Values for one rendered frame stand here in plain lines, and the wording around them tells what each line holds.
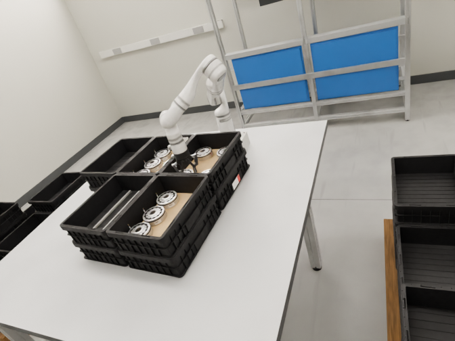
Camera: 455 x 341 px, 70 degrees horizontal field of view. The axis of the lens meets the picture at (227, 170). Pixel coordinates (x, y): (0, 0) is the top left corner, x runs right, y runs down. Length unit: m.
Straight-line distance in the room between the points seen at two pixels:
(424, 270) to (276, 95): 2.35
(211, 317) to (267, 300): 0.20
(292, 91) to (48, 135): 3.20
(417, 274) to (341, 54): 2.17
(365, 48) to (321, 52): 0.37
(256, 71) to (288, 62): 0.34
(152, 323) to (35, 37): 4.34
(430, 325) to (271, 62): 2.64
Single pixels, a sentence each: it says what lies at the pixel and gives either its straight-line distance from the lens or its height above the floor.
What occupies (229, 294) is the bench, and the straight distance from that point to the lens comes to 1.25.
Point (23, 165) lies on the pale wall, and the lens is 4.68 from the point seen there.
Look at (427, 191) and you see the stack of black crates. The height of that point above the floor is 0.49.
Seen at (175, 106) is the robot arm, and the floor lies 1.22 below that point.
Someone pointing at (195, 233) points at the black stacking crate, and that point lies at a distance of 1.41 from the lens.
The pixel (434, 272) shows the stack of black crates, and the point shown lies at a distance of 1.67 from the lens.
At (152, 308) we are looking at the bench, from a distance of 1.35.
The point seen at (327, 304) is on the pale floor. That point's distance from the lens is 2.01.
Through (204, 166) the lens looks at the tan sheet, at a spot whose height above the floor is 0.83.
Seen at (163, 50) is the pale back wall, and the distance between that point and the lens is 4.87.
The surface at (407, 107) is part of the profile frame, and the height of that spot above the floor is 0.13.
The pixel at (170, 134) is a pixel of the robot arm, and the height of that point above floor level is 1.10.
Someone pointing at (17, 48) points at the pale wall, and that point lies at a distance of 4.93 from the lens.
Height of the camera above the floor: 1.66
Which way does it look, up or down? 31 degrees down
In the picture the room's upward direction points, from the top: 19 degrees counter-clockwise
